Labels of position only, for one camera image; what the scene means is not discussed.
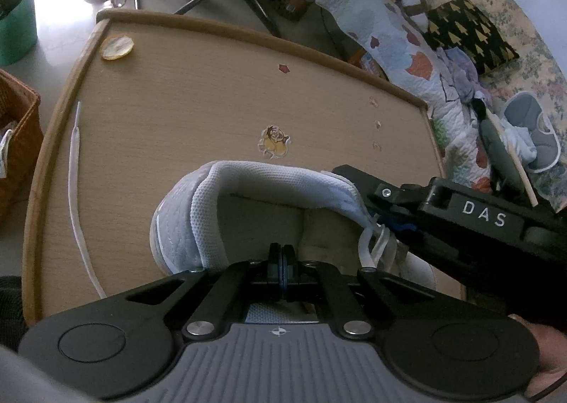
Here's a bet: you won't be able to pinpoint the white patchwork quilt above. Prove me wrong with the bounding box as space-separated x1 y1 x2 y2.
315 0 494 191

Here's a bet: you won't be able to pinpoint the floral sofa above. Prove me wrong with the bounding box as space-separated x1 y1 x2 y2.
367 0 567 213

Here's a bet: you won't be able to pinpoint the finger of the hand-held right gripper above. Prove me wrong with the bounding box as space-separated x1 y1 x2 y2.
392 226 510 297
331 165 428 227

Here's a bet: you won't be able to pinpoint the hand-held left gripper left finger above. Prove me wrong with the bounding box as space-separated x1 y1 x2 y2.
91 244 283 339

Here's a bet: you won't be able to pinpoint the small white cloth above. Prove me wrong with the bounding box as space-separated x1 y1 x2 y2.
509 126 538 161

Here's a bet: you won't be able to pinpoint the grey padded slipper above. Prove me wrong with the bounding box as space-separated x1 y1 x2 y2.
500 92 560 172

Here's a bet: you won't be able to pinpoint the black cushion with gold trees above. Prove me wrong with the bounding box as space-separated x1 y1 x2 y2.
423 0 520 75

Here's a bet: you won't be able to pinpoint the green bin with black bag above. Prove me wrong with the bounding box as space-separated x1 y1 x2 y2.
0 0 43 66

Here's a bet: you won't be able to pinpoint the low wooden table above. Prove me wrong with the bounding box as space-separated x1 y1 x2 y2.
22 9 468 328

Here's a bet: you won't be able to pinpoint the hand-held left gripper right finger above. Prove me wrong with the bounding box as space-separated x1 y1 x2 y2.
282 245 466 339

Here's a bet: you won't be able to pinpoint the person's right hand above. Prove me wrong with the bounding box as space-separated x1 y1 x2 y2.
509 317 567 397

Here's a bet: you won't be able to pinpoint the round yellow disc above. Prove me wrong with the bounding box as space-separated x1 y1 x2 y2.
100 33 135 61

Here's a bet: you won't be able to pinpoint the white sneaker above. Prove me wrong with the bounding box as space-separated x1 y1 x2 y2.
151 159 437 324

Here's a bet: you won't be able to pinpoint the wooden stick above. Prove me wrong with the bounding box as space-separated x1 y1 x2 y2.
485 108 540 209

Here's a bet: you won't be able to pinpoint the brown wicker basket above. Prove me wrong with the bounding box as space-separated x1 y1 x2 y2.
0 69 44 222

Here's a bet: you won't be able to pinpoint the white printed cloth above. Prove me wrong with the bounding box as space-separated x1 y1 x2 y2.
0 129 14 178

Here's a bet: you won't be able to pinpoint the white shoelace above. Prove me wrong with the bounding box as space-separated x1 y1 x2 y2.
68 101 402 300

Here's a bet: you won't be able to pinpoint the grey green cloth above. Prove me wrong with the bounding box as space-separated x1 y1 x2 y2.
479 117 526 192

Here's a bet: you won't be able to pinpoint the scattered cartoon stickers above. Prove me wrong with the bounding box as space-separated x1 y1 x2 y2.
258 63 382 160

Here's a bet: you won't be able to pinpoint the person's dark trouser leg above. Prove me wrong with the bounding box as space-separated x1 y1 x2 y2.
0 276 26 346

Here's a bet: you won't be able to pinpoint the pale purple garment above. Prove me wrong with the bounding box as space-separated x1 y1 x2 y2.
443 49 492 103

